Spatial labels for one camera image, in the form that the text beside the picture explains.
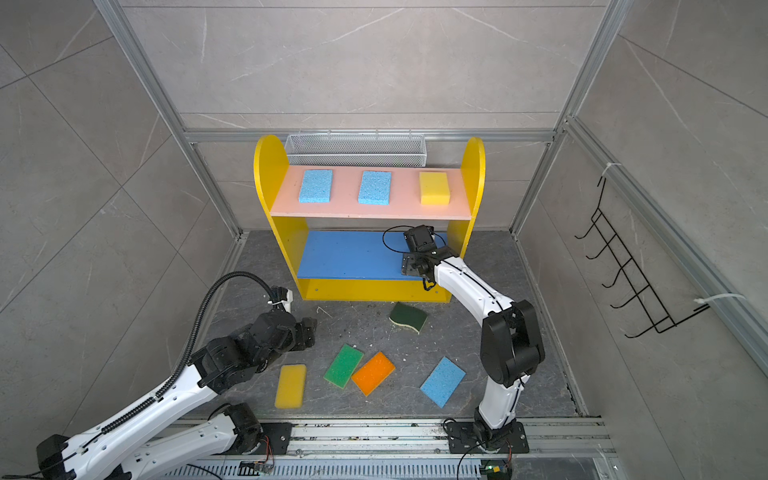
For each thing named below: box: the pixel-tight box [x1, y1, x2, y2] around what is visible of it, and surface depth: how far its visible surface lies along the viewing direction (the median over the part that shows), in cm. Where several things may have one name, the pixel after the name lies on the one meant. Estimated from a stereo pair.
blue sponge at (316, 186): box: [298, 169, 333, 203], surface depth 74 cm
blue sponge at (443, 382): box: [420, 356, 467, 409], surface depth 83 cm
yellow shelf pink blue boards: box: [254, 135, 486, 303], surface depth 74 cm
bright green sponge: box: [323, 343, 365, 390], surface depth 85 cm
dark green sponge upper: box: [388, 302, 429, 335], surface depth 97 cm
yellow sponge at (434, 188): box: [420, 172, 451, 205], surface depth 73 cm
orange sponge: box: [351, 352, 396, 397], surface depth 85 cm
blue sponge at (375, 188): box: [358, 171, 393, 206], surface depth 74 cm
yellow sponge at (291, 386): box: [275, 364, 307, 408], surface depth 82 cm
